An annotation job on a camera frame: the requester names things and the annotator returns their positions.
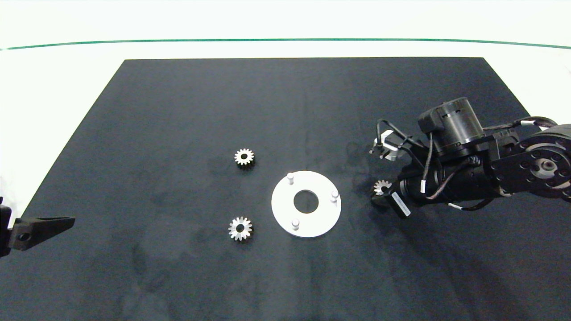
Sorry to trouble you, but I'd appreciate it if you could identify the boxy shiny wrist camera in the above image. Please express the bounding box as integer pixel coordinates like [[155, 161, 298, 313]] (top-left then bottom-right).
[[369, 131, 405, 162]]

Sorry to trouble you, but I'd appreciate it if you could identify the braided dark cable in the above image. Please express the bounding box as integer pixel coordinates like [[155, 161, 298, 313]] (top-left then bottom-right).
[[426, 159, 480, 200]]

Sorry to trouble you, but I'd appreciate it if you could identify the black cable with white tag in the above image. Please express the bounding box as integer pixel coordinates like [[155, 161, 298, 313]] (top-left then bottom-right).
[[447, 196, 497, 212], [484, 116, 559, 131], [421, 133, 436, 197]]

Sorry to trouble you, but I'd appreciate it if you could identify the black camera cable loop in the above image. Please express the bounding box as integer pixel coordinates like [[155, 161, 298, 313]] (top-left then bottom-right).
[[377, 119, 425, 150]]

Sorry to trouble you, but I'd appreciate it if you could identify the round white plate with pins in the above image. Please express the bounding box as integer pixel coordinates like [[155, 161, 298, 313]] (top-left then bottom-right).
[[271, 170, 342, 238]]

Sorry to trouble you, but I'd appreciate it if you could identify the dark rectangular work mat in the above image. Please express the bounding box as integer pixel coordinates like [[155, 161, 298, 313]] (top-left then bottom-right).
[[0, 57, 571, 321]]

